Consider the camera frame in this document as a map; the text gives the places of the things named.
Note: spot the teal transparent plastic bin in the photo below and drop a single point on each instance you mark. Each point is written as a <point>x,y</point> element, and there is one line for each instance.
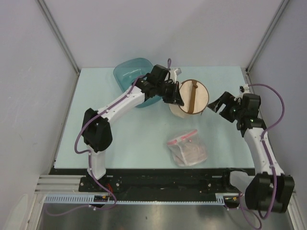
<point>126,72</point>

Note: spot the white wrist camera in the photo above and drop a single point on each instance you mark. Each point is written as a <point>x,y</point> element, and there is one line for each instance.
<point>174,74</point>
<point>243,90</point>

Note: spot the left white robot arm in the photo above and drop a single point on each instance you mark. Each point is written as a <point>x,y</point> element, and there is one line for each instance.
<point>96,128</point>

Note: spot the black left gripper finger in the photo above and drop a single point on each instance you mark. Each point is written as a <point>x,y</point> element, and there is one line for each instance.
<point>175,100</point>
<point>176,92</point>

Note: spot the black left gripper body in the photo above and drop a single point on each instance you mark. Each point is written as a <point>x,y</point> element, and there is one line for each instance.
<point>167,89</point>

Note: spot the white mesh laundry bag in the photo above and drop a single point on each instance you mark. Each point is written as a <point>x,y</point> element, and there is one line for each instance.
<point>187,149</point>

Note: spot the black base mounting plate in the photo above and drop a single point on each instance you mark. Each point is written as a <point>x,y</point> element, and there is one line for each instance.
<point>119,184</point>

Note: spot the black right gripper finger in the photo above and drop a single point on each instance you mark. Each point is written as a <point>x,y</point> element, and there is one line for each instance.
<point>225,98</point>
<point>225,111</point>

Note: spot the white slotted cable duct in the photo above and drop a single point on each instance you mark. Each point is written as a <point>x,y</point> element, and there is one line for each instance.
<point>99,199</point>

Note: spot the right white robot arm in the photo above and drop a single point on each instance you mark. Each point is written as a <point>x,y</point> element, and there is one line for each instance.
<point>270,189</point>

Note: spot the beige cylindrical zipper bag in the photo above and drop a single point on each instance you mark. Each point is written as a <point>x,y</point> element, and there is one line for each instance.
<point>195,97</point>

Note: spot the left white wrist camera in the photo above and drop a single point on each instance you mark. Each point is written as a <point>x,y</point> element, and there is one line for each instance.
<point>174,74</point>

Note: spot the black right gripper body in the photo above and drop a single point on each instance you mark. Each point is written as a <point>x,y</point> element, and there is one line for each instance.
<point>236,111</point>

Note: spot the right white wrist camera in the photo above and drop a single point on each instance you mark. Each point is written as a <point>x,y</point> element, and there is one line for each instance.
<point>243,90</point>

